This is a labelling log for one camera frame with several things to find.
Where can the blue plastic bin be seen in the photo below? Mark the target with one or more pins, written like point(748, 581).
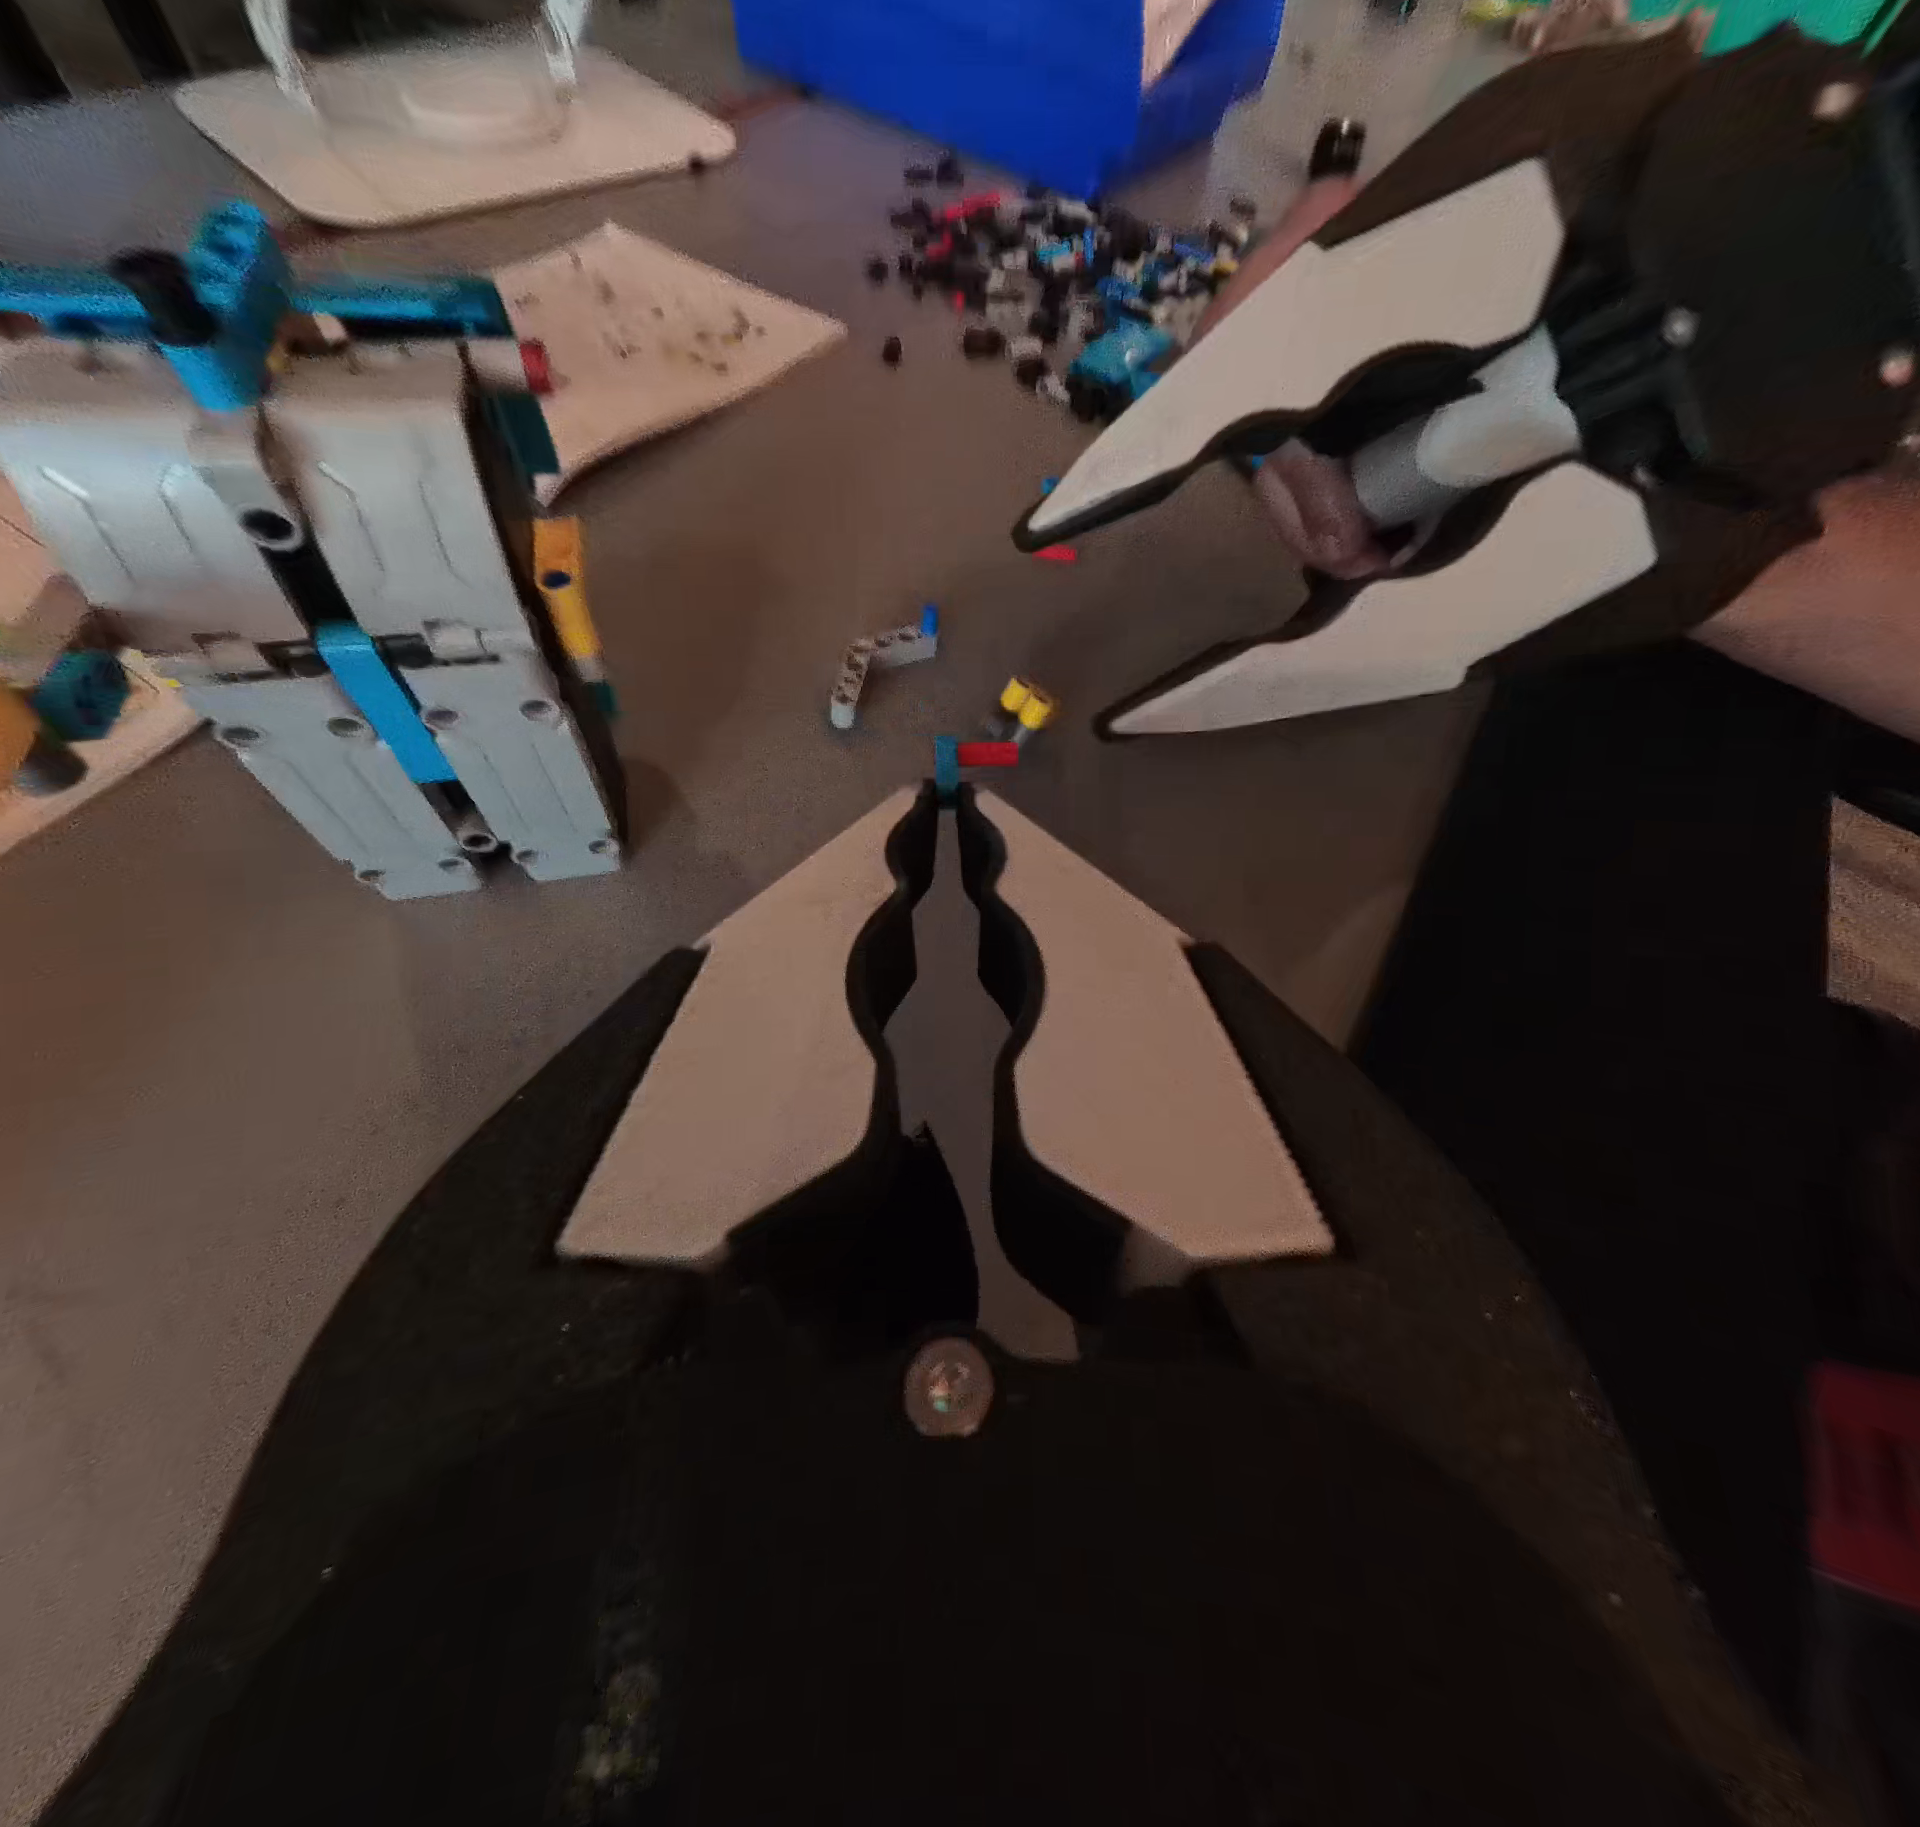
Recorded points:
point(971, 41)

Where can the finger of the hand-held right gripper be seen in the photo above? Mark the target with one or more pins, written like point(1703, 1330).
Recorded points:
point(1352, 316)
point(1472, 612)

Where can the blue connector brick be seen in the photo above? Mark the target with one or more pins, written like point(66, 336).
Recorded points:
point(947, 765)

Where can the grey blue brick robot model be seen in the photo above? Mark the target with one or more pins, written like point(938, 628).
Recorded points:
point(375, 511)

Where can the white folding stand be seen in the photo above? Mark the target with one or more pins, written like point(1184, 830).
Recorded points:
point(452, 131)

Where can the black toy wheel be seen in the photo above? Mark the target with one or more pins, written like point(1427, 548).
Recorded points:
point(1340, 148)

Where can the red cloth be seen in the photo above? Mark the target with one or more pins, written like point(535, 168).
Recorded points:
point(1863, 1479)

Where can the instruction booklet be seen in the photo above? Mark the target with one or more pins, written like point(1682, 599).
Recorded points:
point(661, 342)

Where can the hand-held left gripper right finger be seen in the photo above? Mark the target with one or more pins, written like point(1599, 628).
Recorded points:
point(1166, 1092)

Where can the grey angled beam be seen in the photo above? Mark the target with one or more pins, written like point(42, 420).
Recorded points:
point(875, 654)

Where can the brown crumpled paper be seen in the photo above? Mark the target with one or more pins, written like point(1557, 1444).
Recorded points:
point(1590, 14)

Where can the person's right hand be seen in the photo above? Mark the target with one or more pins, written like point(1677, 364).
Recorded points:
point(1327, 521)

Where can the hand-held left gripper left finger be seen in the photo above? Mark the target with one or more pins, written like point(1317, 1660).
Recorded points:
point(721, 1092)

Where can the white instruction sheet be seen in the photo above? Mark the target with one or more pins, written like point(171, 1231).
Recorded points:
point(138, 746)

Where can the pile of small brick pieces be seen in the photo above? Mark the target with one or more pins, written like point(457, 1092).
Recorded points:
point(1077, 297)

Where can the person's brown clothing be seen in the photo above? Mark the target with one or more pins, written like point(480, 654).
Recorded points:
point(1617, 1104)

